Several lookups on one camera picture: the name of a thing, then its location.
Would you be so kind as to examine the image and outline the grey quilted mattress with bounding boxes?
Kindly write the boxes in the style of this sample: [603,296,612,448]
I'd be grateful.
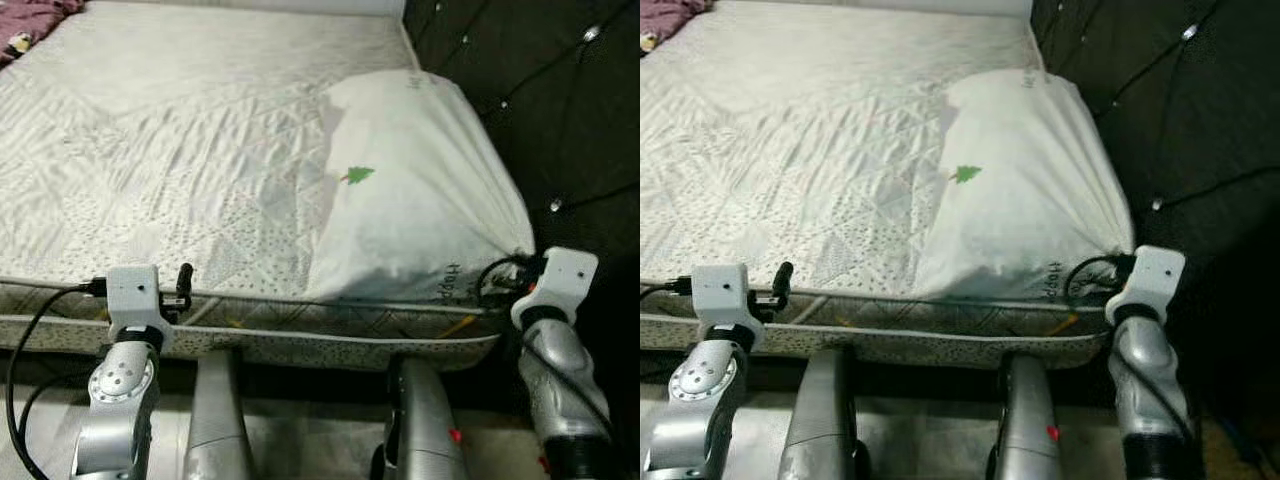
[0,0,539,373]
[640,0,1138,373]

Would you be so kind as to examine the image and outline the dark bed base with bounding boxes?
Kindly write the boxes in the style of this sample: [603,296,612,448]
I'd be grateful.
[640,345,1111,411]
[0,350,531,416]

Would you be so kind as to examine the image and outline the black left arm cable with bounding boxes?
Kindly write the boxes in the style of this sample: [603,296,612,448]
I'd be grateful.
[640,278,698,301]
[5,278,111,480]

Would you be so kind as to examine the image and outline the black tufted headboard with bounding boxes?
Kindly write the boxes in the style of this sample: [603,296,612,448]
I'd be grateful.
[400,0,641,401]
[1030,0,1280,401]

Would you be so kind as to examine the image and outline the purple blanket with cartoon print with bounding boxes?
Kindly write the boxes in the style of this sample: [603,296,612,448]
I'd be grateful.
[0,0,89,69]
[640,0,715,53]

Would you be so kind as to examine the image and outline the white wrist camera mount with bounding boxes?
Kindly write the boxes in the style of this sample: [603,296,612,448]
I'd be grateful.
[1104,246,1188,329]
[689,262,768,353]
[509,246,601,333]
[104,264,178,353]

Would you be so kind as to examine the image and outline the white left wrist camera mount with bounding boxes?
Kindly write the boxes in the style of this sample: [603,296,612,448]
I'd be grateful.
[104,264,178,353]
[689,262,768,353]

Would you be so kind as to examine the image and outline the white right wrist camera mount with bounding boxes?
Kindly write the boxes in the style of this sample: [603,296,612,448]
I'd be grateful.
[1104,246,1188,329]
[509,246,601,333]

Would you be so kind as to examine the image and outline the silver robot right leg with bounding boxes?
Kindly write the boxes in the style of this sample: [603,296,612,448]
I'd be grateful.
[983,350,1069,480]
[370,352,471,480]

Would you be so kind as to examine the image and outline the white pillow with green tree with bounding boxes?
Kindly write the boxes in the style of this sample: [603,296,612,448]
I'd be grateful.
[303,68,538,303]
[912,70,1138,303]

